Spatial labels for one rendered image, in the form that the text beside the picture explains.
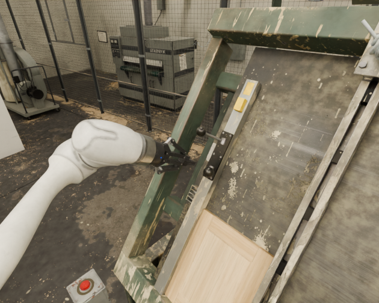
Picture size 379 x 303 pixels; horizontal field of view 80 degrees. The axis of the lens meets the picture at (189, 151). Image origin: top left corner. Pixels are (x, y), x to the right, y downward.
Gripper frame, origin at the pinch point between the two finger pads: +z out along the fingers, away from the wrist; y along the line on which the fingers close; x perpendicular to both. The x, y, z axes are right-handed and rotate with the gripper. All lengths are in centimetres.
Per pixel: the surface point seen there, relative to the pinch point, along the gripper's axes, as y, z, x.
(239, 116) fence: -23.1, 11.7, 5.8
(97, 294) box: 66, -5, -11
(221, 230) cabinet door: 19.3, 13.8, 17.7
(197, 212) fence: 18.2, 11.7, 6.5
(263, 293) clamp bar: 25.6, 8.5, 40.3
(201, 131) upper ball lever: -11.9, 0.2, 0.4
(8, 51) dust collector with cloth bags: -8, 46, -546
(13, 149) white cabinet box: 130, 55, -360
